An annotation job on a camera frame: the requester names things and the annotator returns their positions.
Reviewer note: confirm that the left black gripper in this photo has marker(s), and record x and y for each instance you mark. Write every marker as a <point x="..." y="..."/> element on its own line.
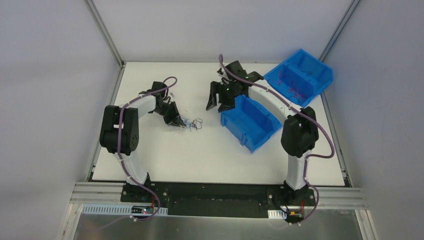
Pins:
<point x="172" y="116"/>

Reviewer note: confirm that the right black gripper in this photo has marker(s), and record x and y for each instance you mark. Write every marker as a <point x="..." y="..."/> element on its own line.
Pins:
<point x="221" y="93"/>

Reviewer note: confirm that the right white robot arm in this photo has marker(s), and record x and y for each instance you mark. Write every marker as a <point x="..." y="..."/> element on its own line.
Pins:
<point x="253" y="110"/>

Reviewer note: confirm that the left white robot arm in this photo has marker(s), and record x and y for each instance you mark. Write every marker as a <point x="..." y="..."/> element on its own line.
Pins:
<point x="120" y="131"/>

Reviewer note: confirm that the blue compartment bin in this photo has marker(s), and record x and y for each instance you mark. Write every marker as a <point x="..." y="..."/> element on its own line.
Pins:
<point x="264" y="96"/>

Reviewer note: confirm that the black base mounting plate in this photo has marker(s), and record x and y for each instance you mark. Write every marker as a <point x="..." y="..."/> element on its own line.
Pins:
<point x="219" y="200"/>

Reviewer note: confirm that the aluminium frame rail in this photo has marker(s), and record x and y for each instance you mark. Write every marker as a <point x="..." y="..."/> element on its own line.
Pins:
<point x="96" y="193"/>

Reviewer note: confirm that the left white cable duct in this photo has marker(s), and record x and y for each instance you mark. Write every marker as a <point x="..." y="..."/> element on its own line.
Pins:
<point x="118" y="209"/>

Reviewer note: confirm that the white cable duct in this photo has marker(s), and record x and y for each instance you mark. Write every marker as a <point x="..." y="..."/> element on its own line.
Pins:
<point x="118" y="209"/>
<point x="277" y="214"/>

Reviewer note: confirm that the right white cable duct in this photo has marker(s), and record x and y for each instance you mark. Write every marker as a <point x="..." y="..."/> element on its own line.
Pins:
<point x="277" y="214"/>

